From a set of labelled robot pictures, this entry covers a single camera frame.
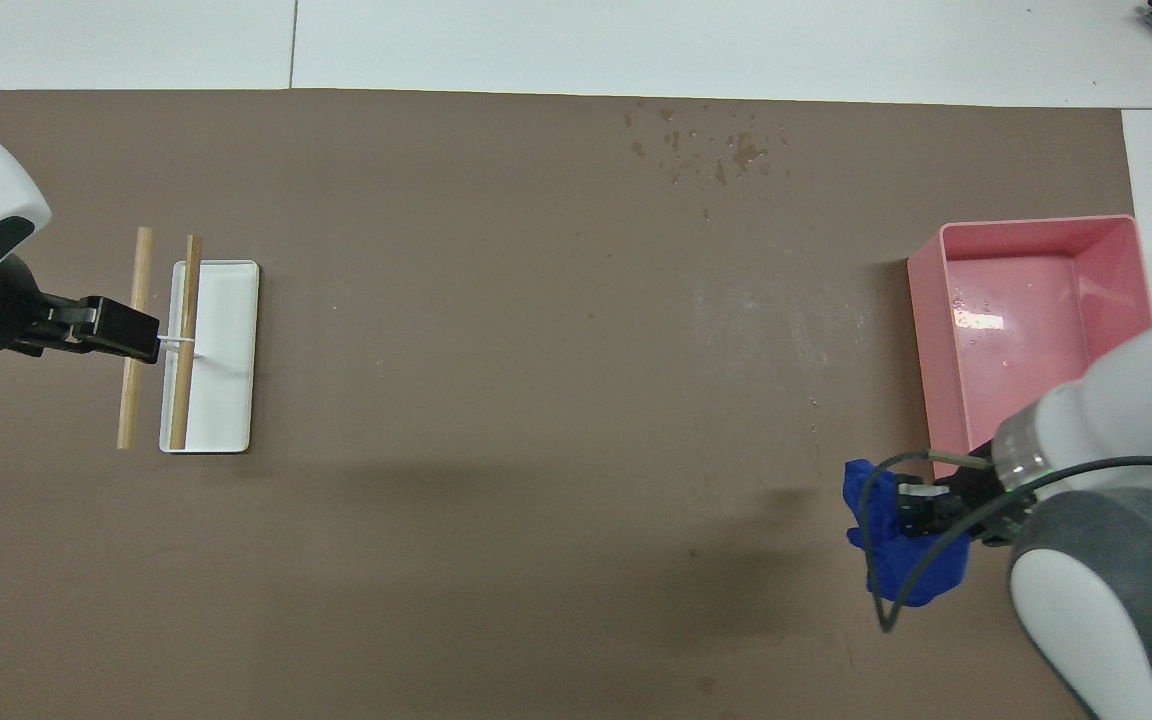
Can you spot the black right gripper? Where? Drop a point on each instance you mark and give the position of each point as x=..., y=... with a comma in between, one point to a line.
x=971, y=490

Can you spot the blue towel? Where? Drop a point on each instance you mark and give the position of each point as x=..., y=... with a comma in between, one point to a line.
x=896, y=570

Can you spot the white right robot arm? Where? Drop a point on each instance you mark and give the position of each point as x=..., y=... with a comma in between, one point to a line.
x=1136, y=400

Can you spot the white towel rack base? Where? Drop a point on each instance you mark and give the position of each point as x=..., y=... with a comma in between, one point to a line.
x=226, y=330

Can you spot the wooden rack rod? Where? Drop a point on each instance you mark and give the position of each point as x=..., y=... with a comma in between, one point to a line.
x=140, y=270
x=184, y=300

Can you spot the pink plastic bin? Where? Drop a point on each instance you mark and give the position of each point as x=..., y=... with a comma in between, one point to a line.
x=1016, y=280

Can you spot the brown table mat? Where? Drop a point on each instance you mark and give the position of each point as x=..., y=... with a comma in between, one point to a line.
x=486, y=450

